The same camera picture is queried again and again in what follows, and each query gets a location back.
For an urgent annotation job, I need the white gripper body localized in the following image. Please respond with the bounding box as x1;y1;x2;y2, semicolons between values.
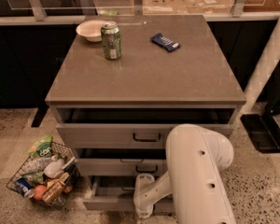
134;173;155;195

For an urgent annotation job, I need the grey bottom drawer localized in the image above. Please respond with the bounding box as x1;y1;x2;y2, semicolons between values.
83;174;174;217

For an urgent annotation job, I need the grey drawer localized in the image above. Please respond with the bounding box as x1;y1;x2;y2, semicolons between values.
76;148;166;176
57;108;233;149
83;174;174;217

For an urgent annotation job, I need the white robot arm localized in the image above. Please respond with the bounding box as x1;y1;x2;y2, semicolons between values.
133;120;280;224

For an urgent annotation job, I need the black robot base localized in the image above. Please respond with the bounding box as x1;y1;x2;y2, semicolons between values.
240;96;280;153

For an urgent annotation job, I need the grey middle drawer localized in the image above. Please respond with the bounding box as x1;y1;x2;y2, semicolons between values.
76;148;166;176

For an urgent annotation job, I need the grey top drawer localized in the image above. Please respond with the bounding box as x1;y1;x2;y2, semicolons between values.
57;108;233;149

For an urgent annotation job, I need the grey drawer cabinet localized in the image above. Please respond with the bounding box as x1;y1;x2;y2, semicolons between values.
44;14;247;213

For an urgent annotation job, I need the white plastic bottle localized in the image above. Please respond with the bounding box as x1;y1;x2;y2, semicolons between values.
43;156;64;178

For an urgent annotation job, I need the brown snack box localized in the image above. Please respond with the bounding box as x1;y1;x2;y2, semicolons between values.
42;173;70;203

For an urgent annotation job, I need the orange fruit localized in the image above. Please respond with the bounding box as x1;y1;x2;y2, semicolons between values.
34;185;47;201

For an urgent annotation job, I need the clear water bottle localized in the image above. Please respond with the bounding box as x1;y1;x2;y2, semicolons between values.
23;156;57;173

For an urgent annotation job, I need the green chip bag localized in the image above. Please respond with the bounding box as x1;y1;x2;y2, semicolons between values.
27;135;53;159

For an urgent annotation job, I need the blue soda can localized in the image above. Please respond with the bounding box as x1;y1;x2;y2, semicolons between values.
15;177;34;199

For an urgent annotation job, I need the dark blue snack packet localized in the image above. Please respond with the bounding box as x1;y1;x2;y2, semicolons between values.
150;33;181;52

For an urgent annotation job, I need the green soda can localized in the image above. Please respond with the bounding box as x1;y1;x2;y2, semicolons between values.
101;21;121;60

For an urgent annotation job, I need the white bowl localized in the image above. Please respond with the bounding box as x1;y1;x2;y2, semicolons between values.
76;20;105;42

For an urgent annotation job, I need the left cardboard box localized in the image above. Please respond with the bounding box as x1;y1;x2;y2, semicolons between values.
142;0;189;15

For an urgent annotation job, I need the black wire basket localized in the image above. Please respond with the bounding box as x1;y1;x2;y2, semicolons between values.
7;142;79;208

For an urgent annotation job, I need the metal railing frame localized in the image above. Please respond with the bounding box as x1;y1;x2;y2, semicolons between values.
0;0;280;25

